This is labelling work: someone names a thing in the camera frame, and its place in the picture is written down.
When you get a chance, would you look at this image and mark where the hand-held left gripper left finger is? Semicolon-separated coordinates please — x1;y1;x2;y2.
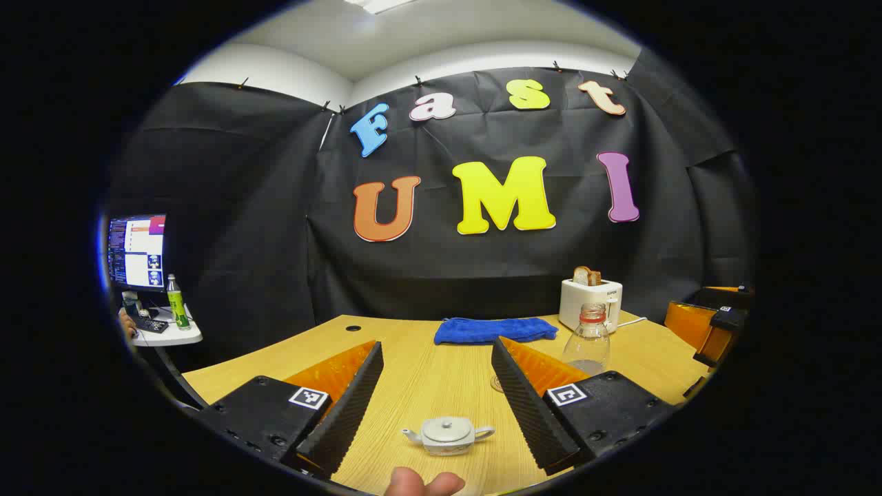
196;340;384;481

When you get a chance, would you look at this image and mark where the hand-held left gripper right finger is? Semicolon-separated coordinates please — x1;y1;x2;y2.
491;335;679;477

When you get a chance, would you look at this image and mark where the clear plastic water bottle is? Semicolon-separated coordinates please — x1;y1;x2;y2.
562;303;612;376

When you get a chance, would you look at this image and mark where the green drink bottle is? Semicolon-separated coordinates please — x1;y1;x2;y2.
166;274;191;331

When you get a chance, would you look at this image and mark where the blue towel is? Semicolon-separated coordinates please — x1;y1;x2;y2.
433;316;559;346

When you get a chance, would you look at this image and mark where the white toaster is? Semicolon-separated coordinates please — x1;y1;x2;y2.
559;278;624;335

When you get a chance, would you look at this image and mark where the black backdrop cloth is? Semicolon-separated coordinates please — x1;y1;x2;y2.
103;48;759;373

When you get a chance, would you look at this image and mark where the small white side table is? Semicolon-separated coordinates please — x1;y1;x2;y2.
127;303;204;347

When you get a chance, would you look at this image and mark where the computer monitor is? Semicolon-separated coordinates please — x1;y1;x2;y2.
105;214;167;293

